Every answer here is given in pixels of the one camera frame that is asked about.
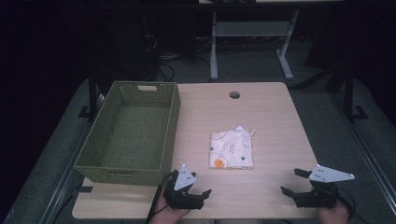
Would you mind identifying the green woven basket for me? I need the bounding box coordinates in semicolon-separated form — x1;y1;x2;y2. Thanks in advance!
74;80;181;188

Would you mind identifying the metal floor rail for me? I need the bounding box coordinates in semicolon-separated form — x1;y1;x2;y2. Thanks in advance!
330;91;396;216
38;130;92;224

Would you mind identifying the person's right hand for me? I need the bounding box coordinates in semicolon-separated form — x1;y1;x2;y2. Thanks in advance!
317;201;351;224

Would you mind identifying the grey metal table frame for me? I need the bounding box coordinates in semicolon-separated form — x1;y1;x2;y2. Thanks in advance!
209;8;301;81

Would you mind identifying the black metal stand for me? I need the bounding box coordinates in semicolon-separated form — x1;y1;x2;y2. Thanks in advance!
78;66;105;123
326;62;369;123

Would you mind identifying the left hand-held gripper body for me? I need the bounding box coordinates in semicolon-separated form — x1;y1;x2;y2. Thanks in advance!
163;163;205;211

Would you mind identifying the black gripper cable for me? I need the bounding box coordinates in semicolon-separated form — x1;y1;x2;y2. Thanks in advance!
336;186;372;224
145;172;173;224

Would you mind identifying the tangle of floor cables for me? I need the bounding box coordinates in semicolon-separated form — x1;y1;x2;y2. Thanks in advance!
141;29;216;82

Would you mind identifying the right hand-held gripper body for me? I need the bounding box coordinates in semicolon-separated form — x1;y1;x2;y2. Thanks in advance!
292;163;356;209

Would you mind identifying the person's left hand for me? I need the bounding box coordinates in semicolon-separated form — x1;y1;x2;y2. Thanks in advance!
149;195;191;224

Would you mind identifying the printed cream cloth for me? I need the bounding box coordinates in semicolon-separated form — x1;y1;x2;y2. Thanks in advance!
208;125;256;171

